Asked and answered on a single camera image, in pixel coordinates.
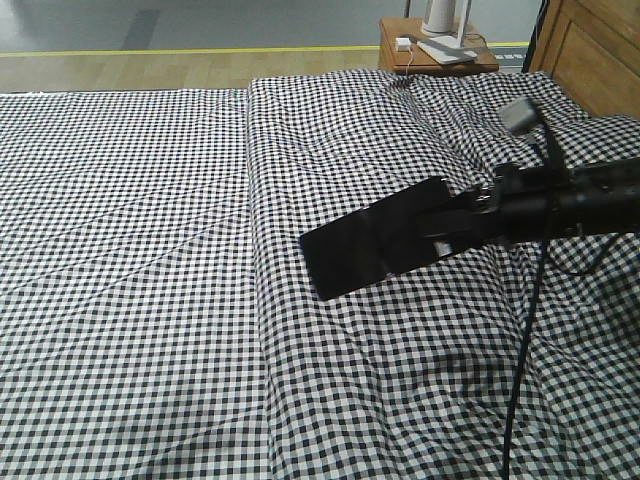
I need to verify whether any black white checkered bedsheet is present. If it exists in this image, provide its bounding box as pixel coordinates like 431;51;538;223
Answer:
1;70;639;479

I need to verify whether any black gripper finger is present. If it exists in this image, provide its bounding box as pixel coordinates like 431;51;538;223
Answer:
379;202;495;258

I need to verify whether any small wooden bedside table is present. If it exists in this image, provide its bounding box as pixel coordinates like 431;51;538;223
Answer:
378;17;501;76

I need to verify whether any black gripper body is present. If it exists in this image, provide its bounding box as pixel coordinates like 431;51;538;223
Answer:
472;163;560;248

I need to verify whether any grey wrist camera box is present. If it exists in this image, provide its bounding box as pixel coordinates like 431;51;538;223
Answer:
499;97;540;136

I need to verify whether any black smartphone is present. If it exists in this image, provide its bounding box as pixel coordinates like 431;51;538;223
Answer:
299;177;460;301

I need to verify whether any white desk lamp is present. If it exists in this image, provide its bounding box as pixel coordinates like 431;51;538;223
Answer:
417;0;478;65

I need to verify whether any wooden bed headboard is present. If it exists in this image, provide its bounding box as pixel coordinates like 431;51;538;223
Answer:
527;0;639;117

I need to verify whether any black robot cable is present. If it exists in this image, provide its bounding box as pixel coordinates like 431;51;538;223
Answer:
502;119;621;480

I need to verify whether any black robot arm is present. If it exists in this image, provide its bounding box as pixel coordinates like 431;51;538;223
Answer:
382;158;639;268

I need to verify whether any white charger adapter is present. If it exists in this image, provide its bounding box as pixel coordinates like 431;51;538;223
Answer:
395;37;412;52

